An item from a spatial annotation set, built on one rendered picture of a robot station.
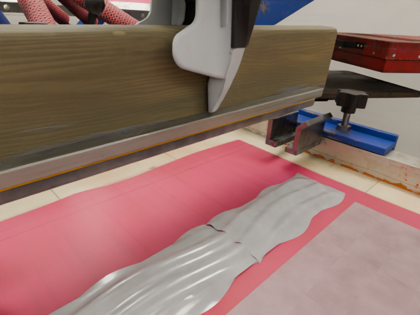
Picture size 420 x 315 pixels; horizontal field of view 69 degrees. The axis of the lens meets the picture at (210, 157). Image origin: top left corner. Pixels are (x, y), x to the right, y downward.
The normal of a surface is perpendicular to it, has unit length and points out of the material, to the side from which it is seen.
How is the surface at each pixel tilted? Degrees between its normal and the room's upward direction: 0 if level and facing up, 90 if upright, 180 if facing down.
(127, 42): 92
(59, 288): 0
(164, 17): 95
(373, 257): 0
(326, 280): 0
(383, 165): 90
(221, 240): 28
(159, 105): 92
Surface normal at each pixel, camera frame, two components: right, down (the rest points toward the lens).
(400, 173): -0.72, 0.26
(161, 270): 0.37, -0.56
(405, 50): 0.25, 0.43
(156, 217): 0.06, -0.90
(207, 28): 0.70, 0.25
